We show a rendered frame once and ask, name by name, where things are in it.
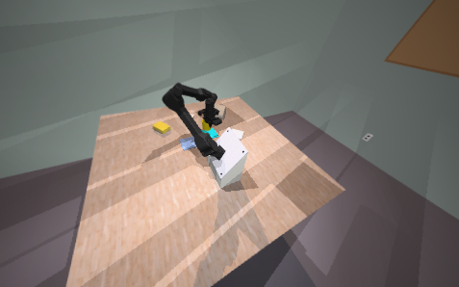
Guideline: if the yellow cup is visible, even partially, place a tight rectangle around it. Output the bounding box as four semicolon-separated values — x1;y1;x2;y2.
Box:
202;119;212;131

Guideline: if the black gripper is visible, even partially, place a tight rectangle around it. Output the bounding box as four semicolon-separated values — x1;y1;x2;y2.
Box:
198;108;222;127

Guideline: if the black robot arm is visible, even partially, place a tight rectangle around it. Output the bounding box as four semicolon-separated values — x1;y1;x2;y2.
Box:
163;83;225;160

